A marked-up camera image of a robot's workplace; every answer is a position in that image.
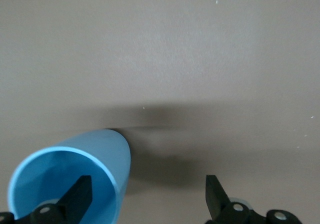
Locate blue plastic cup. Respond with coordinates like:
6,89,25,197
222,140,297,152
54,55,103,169
7,128,132,224

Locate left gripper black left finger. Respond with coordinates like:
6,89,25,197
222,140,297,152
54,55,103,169
0,174,93,224

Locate brown table cover sheet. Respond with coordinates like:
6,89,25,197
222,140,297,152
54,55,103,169
0,0,320,224

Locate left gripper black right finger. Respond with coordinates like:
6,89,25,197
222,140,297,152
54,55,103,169
205,174,301,224

